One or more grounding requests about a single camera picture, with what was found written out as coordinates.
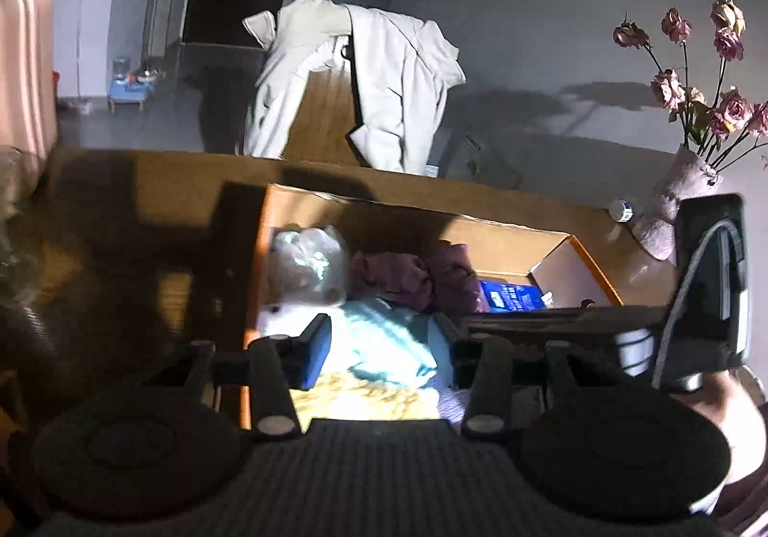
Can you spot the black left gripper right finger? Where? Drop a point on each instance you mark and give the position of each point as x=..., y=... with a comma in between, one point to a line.
x=457, y=355

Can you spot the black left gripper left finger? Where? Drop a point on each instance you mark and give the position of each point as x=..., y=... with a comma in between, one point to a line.
x=303, y=357

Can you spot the blue tissue box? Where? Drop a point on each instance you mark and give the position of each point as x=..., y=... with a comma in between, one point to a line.
x=502, y=297

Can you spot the shiny purple fabric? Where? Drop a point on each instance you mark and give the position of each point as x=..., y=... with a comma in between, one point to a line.
x=444, y=282

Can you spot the teal knitted cloth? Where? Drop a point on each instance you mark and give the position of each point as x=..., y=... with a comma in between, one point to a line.
x=381, y=342

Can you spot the person's right hand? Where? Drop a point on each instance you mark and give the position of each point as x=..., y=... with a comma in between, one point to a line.
x=725, y=402

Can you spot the crumpled clear plastic bag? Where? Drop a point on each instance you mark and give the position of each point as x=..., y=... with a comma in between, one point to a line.
x=308, y=267

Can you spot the red cardboard box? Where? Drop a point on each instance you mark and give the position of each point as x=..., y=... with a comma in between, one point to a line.
x=555, y=262

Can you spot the pink textured vase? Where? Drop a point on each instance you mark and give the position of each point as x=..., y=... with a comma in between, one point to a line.
x=688, y=177

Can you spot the wooden chair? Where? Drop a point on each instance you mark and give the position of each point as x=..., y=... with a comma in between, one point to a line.
x=327, y=116

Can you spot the beige coat on chair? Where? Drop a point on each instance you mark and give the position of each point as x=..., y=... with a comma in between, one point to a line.
x=403, y=69

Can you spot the blue pet feeder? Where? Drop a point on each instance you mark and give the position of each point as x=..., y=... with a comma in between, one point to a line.
x=129, y=88

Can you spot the pink suitcase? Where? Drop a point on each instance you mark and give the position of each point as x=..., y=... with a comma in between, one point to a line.
x=28, y=85

